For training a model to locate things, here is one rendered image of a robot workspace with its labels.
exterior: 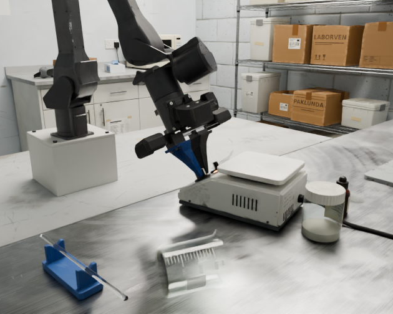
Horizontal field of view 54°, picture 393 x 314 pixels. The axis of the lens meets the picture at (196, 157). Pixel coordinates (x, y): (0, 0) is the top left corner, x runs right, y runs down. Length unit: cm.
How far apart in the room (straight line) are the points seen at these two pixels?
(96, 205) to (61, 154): 12
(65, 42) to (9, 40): 267
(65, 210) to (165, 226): 19
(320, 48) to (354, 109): 50
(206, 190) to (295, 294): 25
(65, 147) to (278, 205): 41
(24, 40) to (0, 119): 65
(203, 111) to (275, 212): 20
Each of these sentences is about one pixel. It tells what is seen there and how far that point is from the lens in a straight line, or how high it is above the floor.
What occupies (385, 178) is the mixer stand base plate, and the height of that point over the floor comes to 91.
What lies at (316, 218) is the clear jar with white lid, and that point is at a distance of 61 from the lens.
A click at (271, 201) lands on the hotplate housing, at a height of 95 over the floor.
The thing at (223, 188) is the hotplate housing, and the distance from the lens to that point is 65.
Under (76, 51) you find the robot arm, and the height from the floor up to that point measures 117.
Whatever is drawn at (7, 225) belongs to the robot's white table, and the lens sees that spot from 72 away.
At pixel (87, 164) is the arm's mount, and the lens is 81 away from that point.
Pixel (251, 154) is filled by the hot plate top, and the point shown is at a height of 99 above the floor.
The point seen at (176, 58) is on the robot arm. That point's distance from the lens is 68.
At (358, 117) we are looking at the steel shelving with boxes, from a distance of 293.
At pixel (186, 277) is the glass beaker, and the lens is 46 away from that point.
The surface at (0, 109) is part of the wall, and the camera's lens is 346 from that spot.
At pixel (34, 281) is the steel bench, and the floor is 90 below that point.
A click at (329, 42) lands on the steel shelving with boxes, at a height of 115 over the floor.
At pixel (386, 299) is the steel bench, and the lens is 54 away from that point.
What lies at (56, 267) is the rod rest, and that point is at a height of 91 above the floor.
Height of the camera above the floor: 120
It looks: 18 degrees down
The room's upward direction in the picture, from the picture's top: straight up
